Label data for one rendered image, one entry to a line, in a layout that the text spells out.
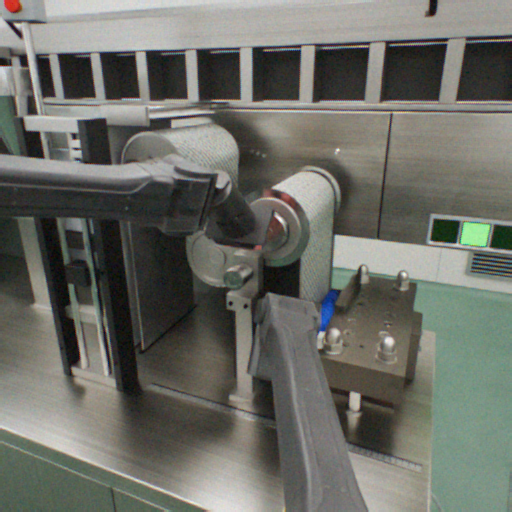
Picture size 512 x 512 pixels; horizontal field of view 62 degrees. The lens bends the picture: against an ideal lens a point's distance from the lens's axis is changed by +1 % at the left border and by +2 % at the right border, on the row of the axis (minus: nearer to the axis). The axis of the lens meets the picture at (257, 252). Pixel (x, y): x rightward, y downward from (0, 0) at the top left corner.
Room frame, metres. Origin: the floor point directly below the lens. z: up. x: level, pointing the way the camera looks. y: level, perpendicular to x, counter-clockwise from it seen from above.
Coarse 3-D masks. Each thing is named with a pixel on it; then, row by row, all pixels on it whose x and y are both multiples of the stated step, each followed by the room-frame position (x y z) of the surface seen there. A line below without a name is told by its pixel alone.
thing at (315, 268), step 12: (324, 240) 0.86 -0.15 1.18; (312, 252) 0.77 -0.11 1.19; (324, 252) 0.86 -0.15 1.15; (312, 264) 0.77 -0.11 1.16; (324, 264) 0.87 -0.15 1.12; (300, 276) 0.71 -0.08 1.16; (312, 276) 0.77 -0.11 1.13; (324, 276) 0.88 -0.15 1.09; (300, 288) 0.71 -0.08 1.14; (312, 288) 0.78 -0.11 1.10; (324, 288) 0.88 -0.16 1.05; (312, 300) 0.78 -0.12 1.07
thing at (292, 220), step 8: (256, 200) 0.73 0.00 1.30; (264, 200) 0.72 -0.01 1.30; (272, 200) 0.72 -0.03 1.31; (280, 208) 0.71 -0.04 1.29; (288, 208) 0.71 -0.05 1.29; (288, 216) 0.71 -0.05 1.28; (296, 216) 0.70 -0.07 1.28; (288, 224) 0.71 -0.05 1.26; (296, 224) 0.70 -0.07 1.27; (296, 232) 0.70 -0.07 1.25; (288, 240) 0.71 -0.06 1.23; (296, 240) 0.70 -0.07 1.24; (280, 248) 0.71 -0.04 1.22; (288, 248) 0.71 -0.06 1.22; (264, 256) 0.72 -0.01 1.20; (272, 256) 0.72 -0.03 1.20; (280, 256) 0.71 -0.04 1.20
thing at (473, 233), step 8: (464, 224) 0.89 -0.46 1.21; (472, 224) 0.89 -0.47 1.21; (480, 224) 0.88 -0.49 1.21; (488, 224) 0.88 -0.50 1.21; (464, 232) 0.89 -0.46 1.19; (472, 232) 0.89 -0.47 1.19; (480, 232) 0.88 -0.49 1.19; (464, 240) 0.89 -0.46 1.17; (472, 240) 0.89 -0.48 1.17; (480, 240) 0.88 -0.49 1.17
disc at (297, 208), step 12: (252, 192) 0.74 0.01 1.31; (264, 192) 0.73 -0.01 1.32; (276, 192) 0.72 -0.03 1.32; (288, 204) 0.71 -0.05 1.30; (300, 204) 0.71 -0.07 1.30; (300, 216) 0.70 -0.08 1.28; (300, 240) 0.70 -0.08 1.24; (300, 252) 0.70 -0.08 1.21; (264, 264) 0.73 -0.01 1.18; (276, 264) 0.72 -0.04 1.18
